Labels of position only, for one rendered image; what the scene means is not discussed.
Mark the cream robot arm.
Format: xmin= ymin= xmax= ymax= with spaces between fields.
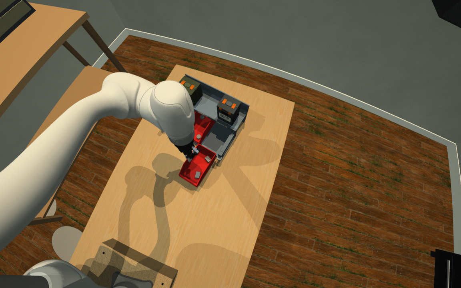
xmin=0 ymin=72 xmax=195 ymax=288

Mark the olive green case with orange latches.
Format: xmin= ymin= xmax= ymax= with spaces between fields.
xmin=179 ymin=76 xmax=203 ymax=106

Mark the black tool case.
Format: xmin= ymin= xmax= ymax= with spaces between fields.
xmin=217 ymin=94 xmax=241 ymax=125

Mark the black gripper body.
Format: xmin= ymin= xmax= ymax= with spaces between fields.
xmin=175 ymin=139 xmax=195 ymax=150

